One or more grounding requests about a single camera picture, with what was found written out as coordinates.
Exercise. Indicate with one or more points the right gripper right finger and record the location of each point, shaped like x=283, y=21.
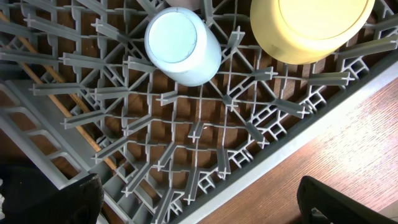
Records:
x=319, y=203

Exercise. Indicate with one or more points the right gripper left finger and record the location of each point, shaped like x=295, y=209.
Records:
x=80, y=202

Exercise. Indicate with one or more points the white napkin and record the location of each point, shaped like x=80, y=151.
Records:
x=2, y=215

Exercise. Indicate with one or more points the yellow bowl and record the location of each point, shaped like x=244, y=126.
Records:
x=305, y=31

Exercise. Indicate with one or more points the blue cup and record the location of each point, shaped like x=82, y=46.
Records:
x=179, y=44

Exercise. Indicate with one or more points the pink cup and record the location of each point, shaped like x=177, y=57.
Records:
x=192, y=5

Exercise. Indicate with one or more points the grey dishwasher rack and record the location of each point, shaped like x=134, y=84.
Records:
x=79, y=95

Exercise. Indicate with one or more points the round black serving tray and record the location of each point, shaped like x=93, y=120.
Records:
x=22, y=187

